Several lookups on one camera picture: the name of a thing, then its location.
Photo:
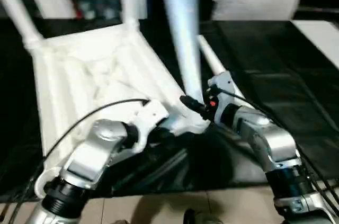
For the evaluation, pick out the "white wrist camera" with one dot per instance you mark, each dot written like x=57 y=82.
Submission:
x=151 y=118
x=221 y=85

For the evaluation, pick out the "black work mat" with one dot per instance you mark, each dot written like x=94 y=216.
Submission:
x=286 y=75

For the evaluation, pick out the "white flat sheet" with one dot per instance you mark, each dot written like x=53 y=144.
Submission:
x=320 y=36

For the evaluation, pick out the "white plastic table top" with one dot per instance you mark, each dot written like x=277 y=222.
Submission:
x=95 y=70

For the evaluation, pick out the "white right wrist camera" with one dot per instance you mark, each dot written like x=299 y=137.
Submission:
x=221 y=85

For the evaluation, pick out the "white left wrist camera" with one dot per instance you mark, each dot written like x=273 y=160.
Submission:
x=151 y=118

